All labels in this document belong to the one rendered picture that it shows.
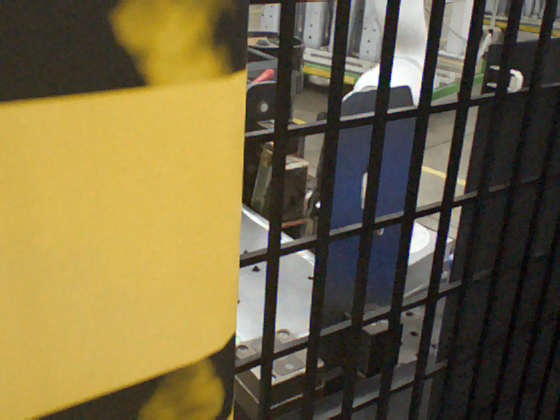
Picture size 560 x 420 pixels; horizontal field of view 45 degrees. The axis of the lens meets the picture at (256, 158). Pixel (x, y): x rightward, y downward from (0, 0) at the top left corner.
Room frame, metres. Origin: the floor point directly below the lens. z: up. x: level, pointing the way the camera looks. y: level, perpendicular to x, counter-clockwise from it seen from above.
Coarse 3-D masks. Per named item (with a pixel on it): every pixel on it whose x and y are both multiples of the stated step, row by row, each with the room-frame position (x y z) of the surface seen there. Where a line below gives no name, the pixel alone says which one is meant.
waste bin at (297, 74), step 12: (252, 36) 4.33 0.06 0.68; (264, 36) 4.35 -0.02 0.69; (276, 36) 4.34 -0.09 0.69; (252, 48) 3.88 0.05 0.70; (264, 48) 3.87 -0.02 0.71; (276, 48) 3.87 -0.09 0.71; (300, 48) 3.98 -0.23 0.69; (300, 60) 4.02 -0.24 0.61; (252, 72) 3.89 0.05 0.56; (264, 72) 3.88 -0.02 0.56; (276, 72) 3.89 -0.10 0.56; (300, 72) 4.03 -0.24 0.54; (300, 84) 4.05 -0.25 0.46
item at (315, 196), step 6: (318, 114) 0.98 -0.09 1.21; (324, 114) 0.97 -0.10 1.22; (318, 120) 0.97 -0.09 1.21; (324, 132) 1.00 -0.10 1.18; (324, 138) 0.99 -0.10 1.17; (318, 162) 0.99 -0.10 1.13; (318, 168) 0.99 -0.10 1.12; (318, 174) 0.99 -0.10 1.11; (318, 180) 0.99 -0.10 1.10; (318, 186) 0.99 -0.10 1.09; (318, 192) 0.99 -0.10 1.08; (312, 198) 0.99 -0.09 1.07; (318, 198) 0.99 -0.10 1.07; (312, 204) 0.98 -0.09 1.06; (312, 210) 0.98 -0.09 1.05
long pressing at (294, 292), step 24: (240, 240) 0.97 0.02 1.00; (264, 240) 0.97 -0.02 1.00; (288, 240) 0.97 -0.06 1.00; (264, 264) 0.89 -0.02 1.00; (288, 264) 0.90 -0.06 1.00; (312, 264) 0.90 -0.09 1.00; (240, 288) 0.82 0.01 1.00; (264, 288) 0.83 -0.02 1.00; (288, 288) 0.83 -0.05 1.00; (312, 288) 0.83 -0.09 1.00; (240, 312) 0.76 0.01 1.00; (288, 312) 0.77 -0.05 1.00; (240, 336) 0.71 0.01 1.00
